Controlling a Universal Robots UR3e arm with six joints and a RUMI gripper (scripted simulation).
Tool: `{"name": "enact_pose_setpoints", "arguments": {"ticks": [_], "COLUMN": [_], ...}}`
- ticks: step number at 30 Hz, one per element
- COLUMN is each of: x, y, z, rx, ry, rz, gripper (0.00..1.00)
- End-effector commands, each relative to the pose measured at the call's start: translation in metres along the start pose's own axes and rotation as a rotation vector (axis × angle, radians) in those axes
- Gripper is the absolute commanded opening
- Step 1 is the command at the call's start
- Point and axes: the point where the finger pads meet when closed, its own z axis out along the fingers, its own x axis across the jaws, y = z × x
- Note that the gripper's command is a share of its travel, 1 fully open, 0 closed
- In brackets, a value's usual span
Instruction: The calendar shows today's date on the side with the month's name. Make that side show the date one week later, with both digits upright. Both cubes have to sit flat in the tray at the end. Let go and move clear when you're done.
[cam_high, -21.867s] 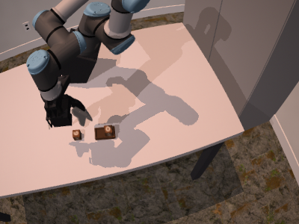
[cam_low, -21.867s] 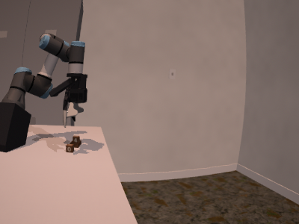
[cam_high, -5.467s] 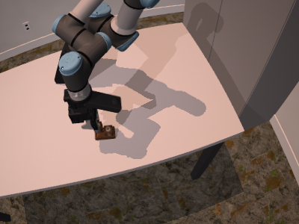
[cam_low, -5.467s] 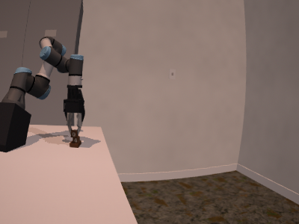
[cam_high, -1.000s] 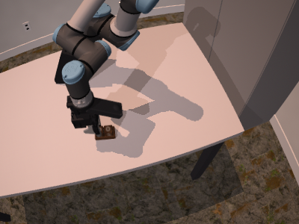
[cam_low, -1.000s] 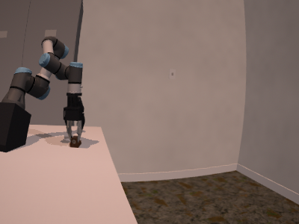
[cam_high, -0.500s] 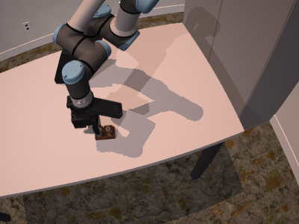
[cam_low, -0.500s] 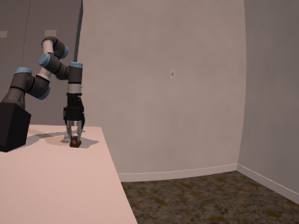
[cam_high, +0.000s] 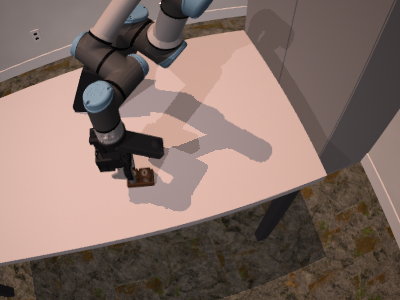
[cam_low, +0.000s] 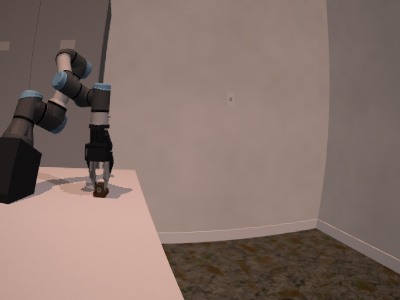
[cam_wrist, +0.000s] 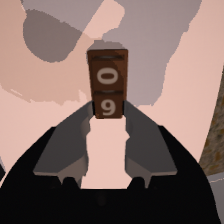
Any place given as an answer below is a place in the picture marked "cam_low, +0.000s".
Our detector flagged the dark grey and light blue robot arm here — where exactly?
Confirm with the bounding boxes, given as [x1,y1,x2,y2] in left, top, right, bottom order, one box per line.
[2,49,111,147]

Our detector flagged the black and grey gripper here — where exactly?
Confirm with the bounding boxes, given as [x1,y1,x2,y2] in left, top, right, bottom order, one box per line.
[85,124,114,191]

